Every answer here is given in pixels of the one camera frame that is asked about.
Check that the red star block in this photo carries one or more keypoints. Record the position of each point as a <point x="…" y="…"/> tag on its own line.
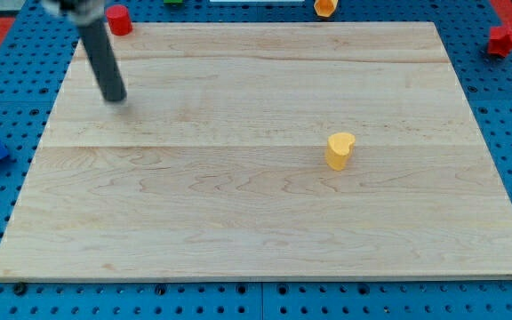
<point x="500" y="41"/>

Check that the light wooden board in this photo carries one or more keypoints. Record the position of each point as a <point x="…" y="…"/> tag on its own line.
<point x="213" y="169"/>

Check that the red cylinder block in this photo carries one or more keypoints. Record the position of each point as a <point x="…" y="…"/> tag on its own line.
<point x="119" y="20"/>

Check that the yellow hexagon block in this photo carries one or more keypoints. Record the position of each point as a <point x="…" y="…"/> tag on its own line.
<point x="325" y="8"/>

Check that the yellow heart block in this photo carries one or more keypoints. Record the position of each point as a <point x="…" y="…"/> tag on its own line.
<point x="339" y="149"/>

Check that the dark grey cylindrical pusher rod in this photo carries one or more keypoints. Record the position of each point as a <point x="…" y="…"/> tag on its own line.
<point x="101" y="56"/>

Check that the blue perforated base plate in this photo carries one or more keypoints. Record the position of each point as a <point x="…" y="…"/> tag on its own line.
<point x="35" y="48"/>

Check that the silver metal rod mount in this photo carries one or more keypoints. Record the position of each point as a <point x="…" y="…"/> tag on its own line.
<point x="80" y="12"/>

